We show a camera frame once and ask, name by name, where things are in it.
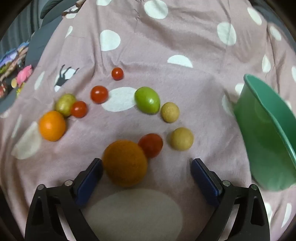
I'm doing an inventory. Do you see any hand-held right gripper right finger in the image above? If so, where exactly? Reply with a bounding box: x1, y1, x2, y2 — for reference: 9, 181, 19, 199
190, 158, 271, 241

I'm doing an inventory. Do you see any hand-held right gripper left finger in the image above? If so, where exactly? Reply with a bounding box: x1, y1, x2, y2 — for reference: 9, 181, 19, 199
24, 158, 104, 241

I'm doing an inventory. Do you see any tan longan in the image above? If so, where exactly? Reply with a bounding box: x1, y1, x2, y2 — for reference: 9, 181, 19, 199
161, 102, 180, 123
170, 127, 194, 151

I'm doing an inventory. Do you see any bright orange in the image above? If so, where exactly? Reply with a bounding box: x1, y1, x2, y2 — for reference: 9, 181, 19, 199
39, 110, 66, 142

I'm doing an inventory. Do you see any green bowl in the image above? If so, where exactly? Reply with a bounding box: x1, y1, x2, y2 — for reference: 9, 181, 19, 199
233, 74, 296, 192

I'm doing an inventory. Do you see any yellow-green round fruit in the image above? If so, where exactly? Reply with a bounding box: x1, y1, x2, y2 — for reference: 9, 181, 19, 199
55, 93, 77, 117

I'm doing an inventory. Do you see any green round fruit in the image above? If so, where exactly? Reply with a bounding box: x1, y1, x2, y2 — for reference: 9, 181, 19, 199
134, 86, 161, 114

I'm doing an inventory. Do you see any large red cherry tomato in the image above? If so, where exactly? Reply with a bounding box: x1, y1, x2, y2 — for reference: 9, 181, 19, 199
138, 133, 164, 159

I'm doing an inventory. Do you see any pink plush toy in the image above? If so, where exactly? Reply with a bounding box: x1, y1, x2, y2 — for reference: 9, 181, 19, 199
15, 65, 33, 85

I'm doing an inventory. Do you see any pink polka dot blanket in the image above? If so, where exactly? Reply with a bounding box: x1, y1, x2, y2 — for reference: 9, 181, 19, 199
0, 0, 296, 241

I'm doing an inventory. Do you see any colourful printed bag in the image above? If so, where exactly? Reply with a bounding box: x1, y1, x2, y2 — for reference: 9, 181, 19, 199
0, 41, 30, 78

